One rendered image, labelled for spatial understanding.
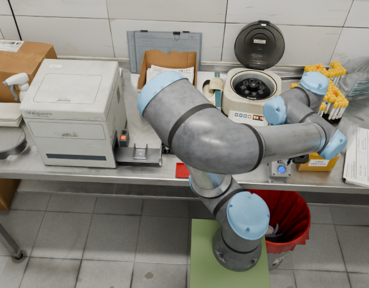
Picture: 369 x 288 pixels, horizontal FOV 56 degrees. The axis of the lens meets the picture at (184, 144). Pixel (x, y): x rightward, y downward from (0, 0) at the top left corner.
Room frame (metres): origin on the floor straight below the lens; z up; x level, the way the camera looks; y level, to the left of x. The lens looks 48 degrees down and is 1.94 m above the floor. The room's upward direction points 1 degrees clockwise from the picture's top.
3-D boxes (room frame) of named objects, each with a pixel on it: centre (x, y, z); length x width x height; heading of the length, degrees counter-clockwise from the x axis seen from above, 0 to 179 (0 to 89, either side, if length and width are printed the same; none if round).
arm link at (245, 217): (0.49, -0.17, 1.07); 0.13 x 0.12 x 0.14; 35
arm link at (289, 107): (0.69, -0.28, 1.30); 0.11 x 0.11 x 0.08; 35
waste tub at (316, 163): (0.88, -0.50, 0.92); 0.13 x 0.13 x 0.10; 0
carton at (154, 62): (1.24, 0.07, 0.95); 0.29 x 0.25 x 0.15; 178
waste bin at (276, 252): (0.91, -0.44, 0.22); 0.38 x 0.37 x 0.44; 88
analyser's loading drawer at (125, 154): (0.85, 0.19, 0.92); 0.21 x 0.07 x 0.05; 88
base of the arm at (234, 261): (0.49, -0.17, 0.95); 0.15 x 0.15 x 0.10
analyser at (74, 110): (0.95, 0.38, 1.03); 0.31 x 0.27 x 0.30; 88
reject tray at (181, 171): (0.81, 0.00, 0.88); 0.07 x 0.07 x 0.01; 88
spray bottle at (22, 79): (1.06, 0.64, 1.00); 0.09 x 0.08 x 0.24; 178
